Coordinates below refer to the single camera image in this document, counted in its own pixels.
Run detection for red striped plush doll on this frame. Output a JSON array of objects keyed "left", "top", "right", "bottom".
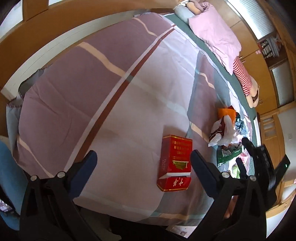
[{"left": 233, "top": 57, "right": 259, "bottom": 108}]

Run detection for pink pillow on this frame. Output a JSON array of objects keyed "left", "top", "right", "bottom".
[{"left": 186, "top": 1, "right": 242, "bottom": 75}]

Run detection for green snack package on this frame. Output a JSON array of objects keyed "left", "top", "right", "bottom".
[{"left": 217, "top": 146, "right": 242, "bottom": 167}]

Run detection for green quilted mattress cover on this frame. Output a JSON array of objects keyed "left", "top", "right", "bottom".
[{"left": 165, "top": 14, "right": 261, "bottom": 146}]

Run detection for red cigarette carton box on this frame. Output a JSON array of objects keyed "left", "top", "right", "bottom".
[{"left": 157, "top": 135, "right": 193, "bottom": 192}]

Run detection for light blue round pillow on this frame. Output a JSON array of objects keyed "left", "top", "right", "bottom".
[{"left": 174, "top": 5, "right": 195, "bottom": 25}]

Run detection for white tissue paper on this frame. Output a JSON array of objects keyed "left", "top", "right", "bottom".
[{"left": 208, "top": 115, "right": 239, "bottom": 147}]

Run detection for wooden wall cabinets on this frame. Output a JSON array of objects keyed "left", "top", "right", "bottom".
[{"left": 222, "top": 0, "right": 296, "bottom": 117}]

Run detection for wooden bed frame railing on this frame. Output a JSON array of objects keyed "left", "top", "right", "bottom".
[{"left": 0, "top": 0, "right": 179, "bottom": 98}]

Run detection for orange plastic bag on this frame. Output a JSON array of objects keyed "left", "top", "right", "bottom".
[{"left": 218, "top": 108, "right": 236, "bottom": 123}]

